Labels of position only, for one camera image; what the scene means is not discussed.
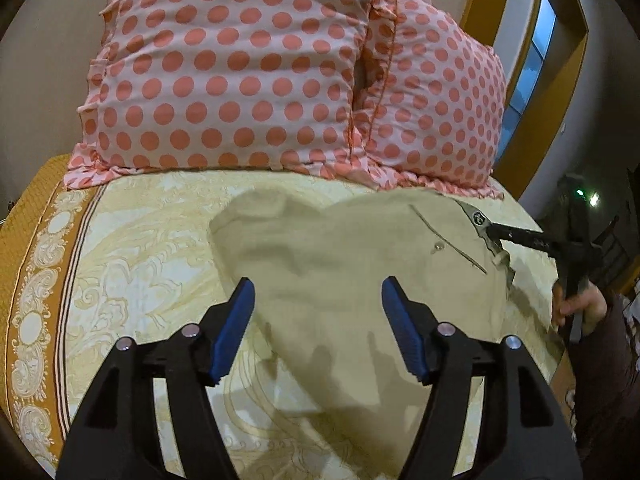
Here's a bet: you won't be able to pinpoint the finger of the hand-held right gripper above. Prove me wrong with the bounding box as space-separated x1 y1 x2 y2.
454 199 576 267

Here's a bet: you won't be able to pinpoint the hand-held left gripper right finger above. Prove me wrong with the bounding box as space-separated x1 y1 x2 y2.
381 276 584 480

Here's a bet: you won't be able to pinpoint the person's right hand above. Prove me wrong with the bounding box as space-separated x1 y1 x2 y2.
551 279 608 330

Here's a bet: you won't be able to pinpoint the yellow door frame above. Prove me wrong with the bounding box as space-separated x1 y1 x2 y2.
460 0 590 201

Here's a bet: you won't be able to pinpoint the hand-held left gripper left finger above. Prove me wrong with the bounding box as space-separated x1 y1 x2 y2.
55 277 257 480

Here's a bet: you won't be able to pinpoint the yellow patterned bedsheet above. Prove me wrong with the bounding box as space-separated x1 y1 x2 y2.
0 154 576 480

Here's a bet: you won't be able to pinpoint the pink polka dot pillow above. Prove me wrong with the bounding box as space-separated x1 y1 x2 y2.
76 0 396 173
350 0 508 201

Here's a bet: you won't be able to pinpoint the beige pants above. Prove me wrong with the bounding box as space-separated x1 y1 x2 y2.
209 186 521 480

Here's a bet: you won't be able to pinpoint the person's right forearm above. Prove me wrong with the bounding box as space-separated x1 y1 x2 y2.
567 292 640 461

